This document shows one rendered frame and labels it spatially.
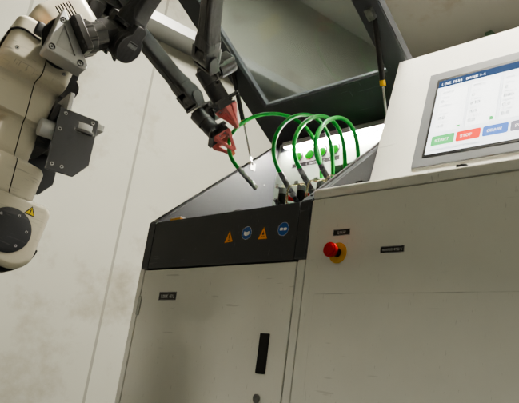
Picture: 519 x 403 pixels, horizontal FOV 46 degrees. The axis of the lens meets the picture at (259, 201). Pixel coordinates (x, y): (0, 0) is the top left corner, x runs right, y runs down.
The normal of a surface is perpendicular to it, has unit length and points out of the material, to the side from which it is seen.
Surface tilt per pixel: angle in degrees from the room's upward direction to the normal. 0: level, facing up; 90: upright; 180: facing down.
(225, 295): 90
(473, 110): 76
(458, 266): 90
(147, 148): 90
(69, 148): 90
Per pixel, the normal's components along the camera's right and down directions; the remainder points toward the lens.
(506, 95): -0.62, -0.53
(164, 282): -0.67, -0.31
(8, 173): 0.61, -0.16
